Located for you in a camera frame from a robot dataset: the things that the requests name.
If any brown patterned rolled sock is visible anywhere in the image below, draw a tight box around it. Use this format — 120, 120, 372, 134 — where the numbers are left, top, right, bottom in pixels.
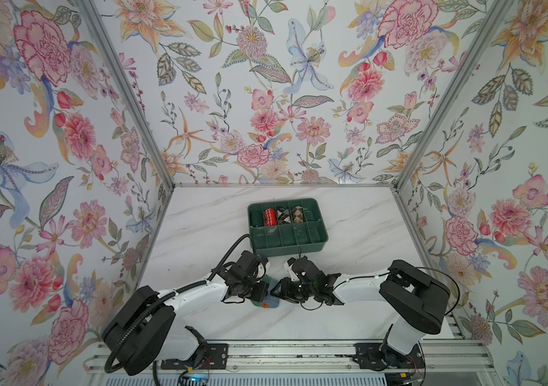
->
291, 206, 305, 224

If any blue green orange sock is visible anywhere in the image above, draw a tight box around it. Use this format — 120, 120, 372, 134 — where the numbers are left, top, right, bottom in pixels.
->
251, 275, 280, 309

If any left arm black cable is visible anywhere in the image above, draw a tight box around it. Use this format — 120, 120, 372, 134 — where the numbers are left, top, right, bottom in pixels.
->
103, 233, 253, 386

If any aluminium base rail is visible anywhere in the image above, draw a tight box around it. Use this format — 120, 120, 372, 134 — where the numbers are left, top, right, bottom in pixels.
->
83, 339, 497, 375

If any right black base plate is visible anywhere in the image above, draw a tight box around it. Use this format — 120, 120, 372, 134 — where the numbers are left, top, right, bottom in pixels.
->
354, 343, 425, 372

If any green plastic divider tray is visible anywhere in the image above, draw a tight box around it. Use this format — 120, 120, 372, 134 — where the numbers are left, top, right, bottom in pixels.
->
247, 198, 329, 257

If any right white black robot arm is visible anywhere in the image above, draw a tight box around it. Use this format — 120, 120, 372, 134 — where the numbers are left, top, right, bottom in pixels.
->
270, 257, 451, 357

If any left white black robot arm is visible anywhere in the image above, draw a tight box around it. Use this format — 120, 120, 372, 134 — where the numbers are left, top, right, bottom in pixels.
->
102, 250, 268, 376

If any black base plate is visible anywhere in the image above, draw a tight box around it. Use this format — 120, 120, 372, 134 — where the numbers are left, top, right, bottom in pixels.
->
157, 326, 229, 371
354, 343, 425, 372

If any black white patterned rolled sock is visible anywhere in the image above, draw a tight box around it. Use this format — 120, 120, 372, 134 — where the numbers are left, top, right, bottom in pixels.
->
276, 207, 292, 225

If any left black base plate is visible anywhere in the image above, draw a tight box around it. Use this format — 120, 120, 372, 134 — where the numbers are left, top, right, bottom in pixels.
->
157, 326, 229, 371

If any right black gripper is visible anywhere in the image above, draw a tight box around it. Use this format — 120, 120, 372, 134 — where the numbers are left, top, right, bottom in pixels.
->
270, 277, 317, 303

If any red rolled sock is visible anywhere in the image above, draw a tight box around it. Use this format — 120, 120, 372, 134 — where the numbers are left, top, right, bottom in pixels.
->
264, 208, 278, 227

